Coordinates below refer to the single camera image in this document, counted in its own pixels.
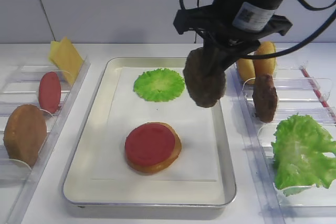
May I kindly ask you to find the cream metal tray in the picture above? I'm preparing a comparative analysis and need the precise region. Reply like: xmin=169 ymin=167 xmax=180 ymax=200
xmin=63 ymin=58 xmax=237 ymax=208

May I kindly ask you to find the left top bun half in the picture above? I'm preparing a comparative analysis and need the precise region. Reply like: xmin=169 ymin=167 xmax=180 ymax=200
xmin=236 ymin=59 xmax=256 ymax=85

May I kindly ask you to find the round green lettuce piece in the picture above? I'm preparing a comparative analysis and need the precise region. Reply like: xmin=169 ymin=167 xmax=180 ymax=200
xmin=133 ymin=68 xmax=185 ymax=102

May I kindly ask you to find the upright red tomato slice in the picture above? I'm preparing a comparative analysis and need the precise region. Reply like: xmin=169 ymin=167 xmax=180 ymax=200
xmin=38 ymin=71 xmax=61 ymax=113

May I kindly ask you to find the white paper liner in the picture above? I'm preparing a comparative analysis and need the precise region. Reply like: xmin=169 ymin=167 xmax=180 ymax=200
xmin=91 ymin=67 xmax=218 ymax=182

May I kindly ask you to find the right gripper black finger holding patty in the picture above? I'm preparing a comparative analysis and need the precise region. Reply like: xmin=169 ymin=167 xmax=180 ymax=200
xmin=203 ymin=38 xmax=238 ymax=77

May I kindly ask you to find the large green lettuce leaf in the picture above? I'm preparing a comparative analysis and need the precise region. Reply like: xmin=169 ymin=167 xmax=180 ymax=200
xmin=271 ymin=114 xmax=335 ymax=190

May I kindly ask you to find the red strip on rack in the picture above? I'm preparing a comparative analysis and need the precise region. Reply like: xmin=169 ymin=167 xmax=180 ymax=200
xmin=300 ymin=67 xmax=335 ymax=123

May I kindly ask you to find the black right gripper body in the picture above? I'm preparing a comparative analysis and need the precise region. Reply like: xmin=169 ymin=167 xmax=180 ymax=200
xmin=173 ymin=5 xmax=292 ymax=58

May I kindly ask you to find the clear acrylic rack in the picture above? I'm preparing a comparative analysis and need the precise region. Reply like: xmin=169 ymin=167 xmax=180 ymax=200
xmin=227 ymin=49 xmax=335 ymax=223
xmin=1 ymin=59 xmax=90 ymax=223

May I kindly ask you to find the lighter brown meat patty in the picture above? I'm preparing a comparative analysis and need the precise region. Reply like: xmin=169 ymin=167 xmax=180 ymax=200
xmin=252 ymin=74 xmax=278 ymax=123

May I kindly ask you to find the black cable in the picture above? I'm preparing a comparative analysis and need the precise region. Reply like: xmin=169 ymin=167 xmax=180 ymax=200
xmin=178 ymin=0 xmax=336 ymax=60

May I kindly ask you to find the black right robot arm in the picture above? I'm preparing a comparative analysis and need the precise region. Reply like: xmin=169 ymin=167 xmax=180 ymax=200
xmin=173 ymin=0 xmax=292 ymax=77

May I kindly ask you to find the bottom bun slice on tray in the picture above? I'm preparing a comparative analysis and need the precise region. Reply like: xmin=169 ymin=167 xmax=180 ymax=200
xmin=124 ymin=122 xmax=182 ymax=174

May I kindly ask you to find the dark brown meat patty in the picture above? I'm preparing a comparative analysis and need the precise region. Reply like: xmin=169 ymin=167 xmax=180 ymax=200
xmin=183 ymin=47 xmax=226 ymax=108

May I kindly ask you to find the pale yellow cheese slice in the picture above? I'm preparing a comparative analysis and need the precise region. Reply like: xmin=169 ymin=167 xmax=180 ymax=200
xmin=48 ymin=41 xmax=60 ymax=65

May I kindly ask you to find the clear acrylic rack left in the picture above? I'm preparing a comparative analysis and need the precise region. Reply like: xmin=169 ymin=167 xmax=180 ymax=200
xmin=1 ymin=59 xmax=90 ymax=223

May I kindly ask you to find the clear acrylic rack right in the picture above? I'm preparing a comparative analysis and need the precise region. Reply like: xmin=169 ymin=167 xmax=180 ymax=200
xmin=227 ymin=49 xmax=335 ymax=223

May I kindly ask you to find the upright brown bun slice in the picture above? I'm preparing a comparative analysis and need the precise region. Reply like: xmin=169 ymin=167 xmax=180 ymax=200
xmin=4 ymin=104 xmax=47 ymax=167

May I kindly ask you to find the right top bun half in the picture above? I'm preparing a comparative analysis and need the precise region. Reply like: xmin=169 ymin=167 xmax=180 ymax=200
xmin=253 ymin=41 xmax=276 ymax=77

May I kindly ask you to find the bun half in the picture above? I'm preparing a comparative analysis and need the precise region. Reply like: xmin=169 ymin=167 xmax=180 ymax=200
xmin=236 ymin=59 xmax=256 ymax=85
xmin=253 ymin=41 xmax=276 ymax=77

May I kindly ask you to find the orange cheese slice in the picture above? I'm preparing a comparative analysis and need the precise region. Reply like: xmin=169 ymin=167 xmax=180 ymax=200
xmin=55 ymin=37 xmax=83 ymax=86

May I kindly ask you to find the red tomato slice on bun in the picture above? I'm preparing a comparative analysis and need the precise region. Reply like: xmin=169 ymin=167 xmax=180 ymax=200
xmin=124 ymin=123 xmax=175 ymax=167

